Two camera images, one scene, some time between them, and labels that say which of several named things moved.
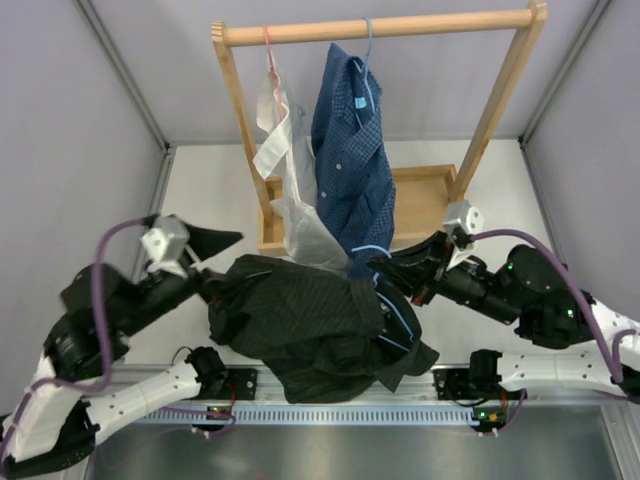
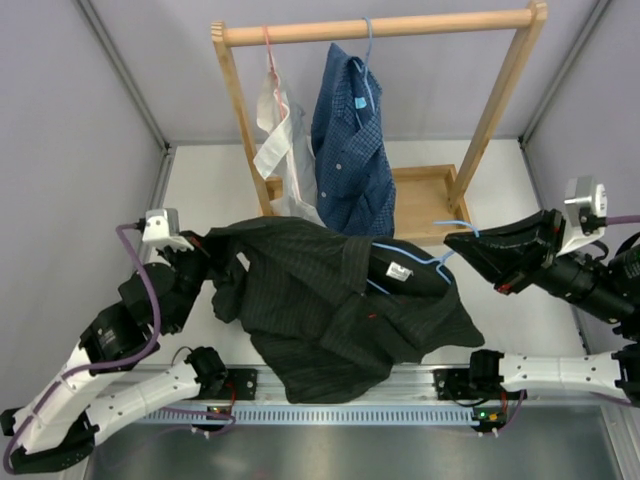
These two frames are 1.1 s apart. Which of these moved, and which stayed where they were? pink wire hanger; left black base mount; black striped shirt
Moved: black striped shirt
Stayed: left black base mount; pink wire hanger
